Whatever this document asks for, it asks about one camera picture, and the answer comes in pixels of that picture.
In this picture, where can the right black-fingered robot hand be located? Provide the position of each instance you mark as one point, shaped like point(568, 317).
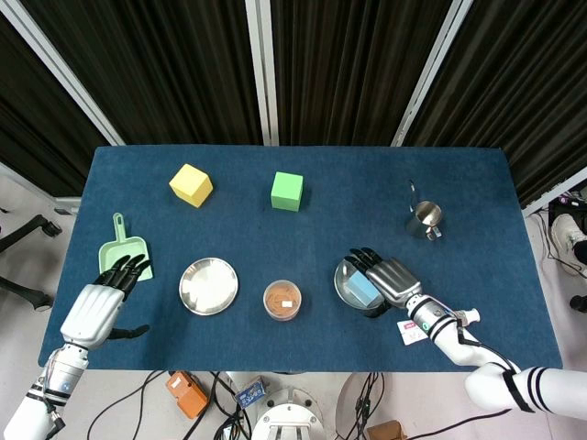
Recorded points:
point(394, 279)

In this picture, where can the left black-fingered robot hand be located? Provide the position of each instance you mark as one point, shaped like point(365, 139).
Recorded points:
point(91, 316)

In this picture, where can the light blue foam cube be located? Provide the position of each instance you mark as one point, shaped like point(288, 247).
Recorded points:
point(362, 289)

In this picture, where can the brown round container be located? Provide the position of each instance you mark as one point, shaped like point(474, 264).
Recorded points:
point(283, 300)

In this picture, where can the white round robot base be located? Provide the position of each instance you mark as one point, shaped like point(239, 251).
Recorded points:
point(289, 419)

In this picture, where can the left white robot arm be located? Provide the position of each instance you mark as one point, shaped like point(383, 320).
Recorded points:
point(50, 385)

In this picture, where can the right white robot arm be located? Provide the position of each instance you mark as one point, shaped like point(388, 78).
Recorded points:
point(463, 348)

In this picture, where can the white toothpaste tube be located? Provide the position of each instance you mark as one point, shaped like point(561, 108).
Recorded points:
point(410, 338)

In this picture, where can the steel gooseneck pitcher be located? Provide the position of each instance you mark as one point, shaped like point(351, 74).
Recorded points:
point(424, 220)

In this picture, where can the black office chair base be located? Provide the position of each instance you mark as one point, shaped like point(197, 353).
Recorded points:
point(27, 293)

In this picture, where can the light green plastic dustpan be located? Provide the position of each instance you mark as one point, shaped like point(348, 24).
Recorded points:
point(121, 238)

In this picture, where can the blue felt table cloth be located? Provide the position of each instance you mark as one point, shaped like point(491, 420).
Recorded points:
point(293, 229)

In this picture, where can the orange plastic box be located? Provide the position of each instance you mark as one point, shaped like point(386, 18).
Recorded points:
point(185, 395)

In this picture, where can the green foam cube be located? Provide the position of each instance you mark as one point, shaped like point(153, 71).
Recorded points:
point(286, 192)

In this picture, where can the brown cardboard box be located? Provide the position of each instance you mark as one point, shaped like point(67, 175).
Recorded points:
point(385, 432)

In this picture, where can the yellow foam cube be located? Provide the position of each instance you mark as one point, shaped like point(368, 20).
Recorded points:
point(189, 183)

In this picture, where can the small blue printed box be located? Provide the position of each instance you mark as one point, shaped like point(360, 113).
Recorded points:
point(251, 393)

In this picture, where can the white sneaker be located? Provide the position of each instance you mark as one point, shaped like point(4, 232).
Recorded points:
point(568, 240)

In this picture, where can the black device box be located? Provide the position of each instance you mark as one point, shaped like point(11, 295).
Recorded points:
point(561, 208)

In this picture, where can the black pleated curtain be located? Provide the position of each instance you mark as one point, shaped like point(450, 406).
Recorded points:
point(518, 82)
point(348, 69)
point(160, 69)
point(36, 137)

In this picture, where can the white frame rail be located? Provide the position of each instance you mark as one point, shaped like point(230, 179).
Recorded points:
point(557, 192)
point(32, 188)

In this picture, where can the white frame post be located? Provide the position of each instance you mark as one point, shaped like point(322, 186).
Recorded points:
point(262, 69)
point(59, 73)
point(431, 69)

